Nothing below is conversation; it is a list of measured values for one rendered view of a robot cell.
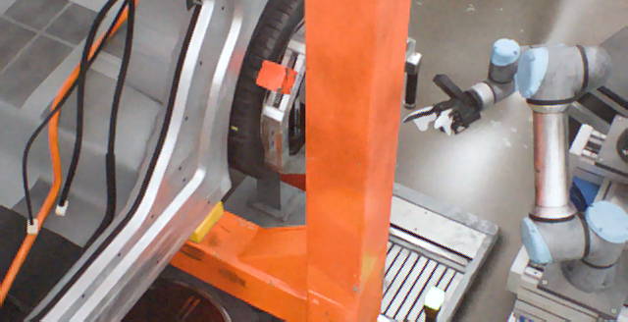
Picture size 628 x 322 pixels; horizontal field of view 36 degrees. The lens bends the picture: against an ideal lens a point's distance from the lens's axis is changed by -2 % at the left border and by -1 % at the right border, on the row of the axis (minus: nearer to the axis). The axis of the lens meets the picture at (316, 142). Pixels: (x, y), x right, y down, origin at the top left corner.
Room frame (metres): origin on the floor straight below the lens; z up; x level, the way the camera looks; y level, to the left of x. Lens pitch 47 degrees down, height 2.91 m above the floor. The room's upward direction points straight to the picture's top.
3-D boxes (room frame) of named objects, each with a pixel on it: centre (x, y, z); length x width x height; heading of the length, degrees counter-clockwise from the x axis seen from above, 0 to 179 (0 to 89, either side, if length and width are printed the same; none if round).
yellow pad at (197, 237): (1.78, 0.36, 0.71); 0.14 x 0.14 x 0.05; 61
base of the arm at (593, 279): (1.50, -0.73, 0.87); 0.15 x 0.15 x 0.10
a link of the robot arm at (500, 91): (2.02, -0.53, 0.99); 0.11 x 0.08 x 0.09; 125
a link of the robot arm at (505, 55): (2.02, -0.54, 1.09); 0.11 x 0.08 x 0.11; 98
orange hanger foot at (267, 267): (1.69, 0.21, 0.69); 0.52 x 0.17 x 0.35; 61
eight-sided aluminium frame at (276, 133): (2.15, -0.01, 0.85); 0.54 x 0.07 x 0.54; 151
